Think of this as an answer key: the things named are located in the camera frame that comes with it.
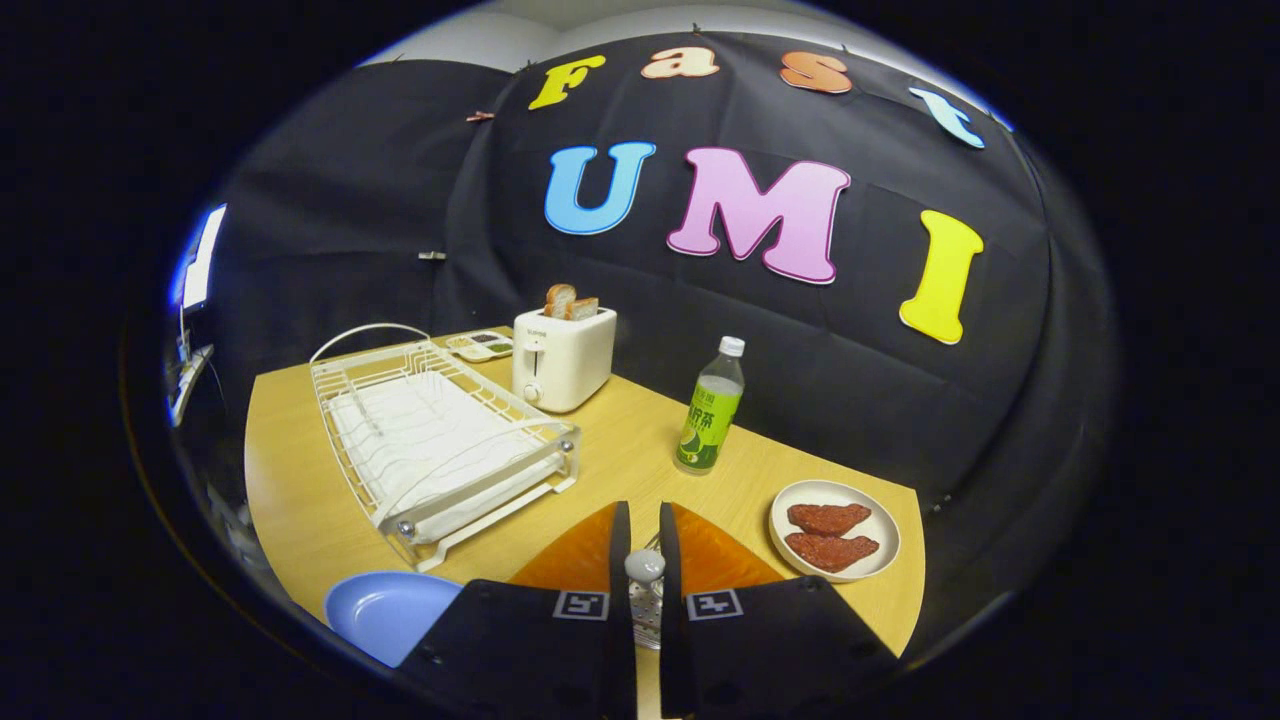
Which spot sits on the white divided seasoning dish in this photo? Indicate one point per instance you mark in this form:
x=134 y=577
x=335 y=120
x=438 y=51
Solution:
x=480 y=347

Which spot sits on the blue plate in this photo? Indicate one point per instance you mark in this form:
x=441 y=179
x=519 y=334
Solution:
x=385 y=612

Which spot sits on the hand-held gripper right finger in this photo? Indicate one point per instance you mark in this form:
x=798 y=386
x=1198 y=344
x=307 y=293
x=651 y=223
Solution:
x=780 y=650

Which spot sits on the red meat slice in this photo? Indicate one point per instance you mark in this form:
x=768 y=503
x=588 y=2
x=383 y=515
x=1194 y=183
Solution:
x=832 y=552
x=828 y=518

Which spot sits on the metal spoon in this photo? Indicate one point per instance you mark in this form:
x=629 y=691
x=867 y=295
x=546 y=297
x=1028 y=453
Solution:
x=645 y=565

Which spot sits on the toast slice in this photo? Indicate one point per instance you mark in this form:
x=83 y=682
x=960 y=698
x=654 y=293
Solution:
x=558 y=298
x=584 y=308

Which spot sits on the white plate with meat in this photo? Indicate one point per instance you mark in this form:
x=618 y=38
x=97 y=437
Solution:
x=885 y=525

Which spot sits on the computer monitor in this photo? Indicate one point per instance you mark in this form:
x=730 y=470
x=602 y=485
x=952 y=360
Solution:
x=200 y=260

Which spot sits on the white toaster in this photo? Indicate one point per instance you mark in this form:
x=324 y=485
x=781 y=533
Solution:
x=565 y=365

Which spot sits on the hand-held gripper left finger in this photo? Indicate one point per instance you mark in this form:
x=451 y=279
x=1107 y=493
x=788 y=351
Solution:
x=520 y=650

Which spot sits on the green label drink bottle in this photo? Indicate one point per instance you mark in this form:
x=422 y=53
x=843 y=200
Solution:
x=710 y=420

